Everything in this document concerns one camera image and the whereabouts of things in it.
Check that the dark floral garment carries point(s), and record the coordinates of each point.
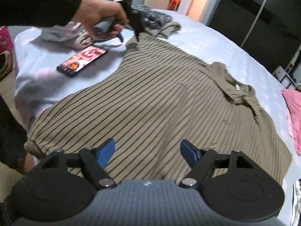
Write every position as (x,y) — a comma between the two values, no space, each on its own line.
(155,16)

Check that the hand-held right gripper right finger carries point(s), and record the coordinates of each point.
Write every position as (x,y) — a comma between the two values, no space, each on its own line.
(188,151)

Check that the olive striped shirt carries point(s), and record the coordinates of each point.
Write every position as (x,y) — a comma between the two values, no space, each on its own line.
(152,103)

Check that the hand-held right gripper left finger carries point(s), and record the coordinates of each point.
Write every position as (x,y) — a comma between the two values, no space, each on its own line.
(105,151)

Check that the black sliding wardrobe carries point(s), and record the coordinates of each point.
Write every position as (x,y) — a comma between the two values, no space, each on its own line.
(247,16)

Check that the orange stool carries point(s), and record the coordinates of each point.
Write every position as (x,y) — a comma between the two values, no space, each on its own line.
(174,3)

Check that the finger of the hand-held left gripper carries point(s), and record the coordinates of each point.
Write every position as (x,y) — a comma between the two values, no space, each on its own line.
(137,26)

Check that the white nightstand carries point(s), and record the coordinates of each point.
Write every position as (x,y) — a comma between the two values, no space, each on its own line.
(285,77)

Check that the pink pillow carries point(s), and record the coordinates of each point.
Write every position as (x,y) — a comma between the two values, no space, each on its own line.
(294,117)

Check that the person's left hand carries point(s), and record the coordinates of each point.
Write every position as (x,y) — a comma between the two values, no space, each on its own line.
(101,10)

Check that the person's black clothing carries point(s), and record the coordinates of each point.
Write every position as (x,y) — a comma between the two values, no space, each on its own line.
(11,131)

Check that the light beige garment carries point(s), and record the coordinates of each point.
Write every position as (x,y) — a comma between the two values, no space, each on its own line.
(83,41)

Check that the person's leg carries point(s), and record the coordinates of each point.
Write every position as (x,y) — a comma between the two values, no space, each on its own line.
(29,164)

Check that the smartphone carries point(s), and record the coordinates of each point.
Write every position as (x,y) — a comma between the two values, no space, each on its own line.
(82,60)

